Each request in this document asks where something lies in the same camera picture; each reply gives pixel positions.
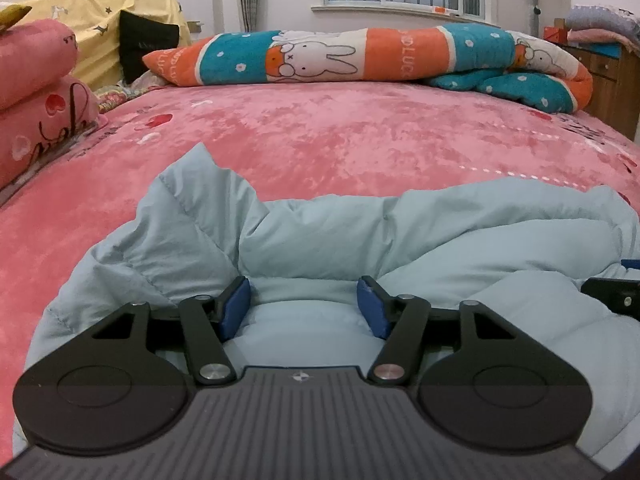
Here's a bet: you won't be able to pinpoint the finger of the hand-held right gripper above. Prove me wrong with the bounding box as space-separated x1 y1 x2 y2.
581 259 640 322

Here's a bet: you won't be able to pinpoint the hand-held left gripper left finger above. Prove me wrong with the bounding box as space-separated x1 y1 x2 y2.
85 276 252 386

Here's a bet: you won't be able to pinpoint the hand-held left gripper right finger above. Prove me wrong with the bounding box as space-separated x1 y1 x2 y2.
356 275 523 388

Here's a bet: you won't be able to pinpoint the light blue puffer jacket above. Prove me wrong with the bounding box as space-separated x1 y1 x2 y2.
12 142 640 476

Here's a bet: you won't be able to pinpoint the pink plush bed blanket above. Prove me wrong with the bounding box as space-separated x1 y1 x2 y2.
0 80 640 341

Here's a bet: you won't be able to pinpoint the wooden cabinet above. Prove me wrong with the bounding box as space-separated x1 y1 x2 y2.
557 42 640 143

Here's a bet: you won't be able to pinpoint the floral bedsheet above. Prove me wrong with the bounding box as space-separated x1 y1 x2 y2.
92 72 166 113

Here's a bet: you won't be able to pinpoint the blue mat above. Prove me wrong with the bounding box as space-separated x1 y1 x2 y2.
585 42 623 59

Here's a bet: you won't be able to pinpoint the rabbit print rolled blanket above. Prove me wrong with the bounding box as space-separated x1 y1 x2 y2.
142 24 594 113

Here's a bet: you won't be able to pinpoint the pink folded blanket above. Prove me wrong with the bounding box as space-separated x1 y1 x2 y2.
567 29 631 47

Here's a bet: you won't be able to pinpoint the pink printed pillow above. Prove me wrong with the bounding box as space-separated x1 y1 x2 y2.
0 76 101 191

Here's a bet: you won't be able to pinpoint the red box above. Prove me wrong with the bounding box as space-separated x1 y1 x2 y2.
544 19 571 44

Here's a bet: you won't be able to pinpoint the folded blankets stack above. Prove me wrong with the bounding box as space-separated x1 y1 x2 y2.
565 5 640 52

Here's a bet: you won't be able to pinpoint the black cushion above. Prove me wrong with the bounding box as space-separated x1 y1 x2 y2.
119 10 180 85

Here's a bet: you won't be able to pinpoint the pink folded quilts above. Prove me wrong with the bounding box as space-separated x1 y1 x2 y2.
0 19 80 111

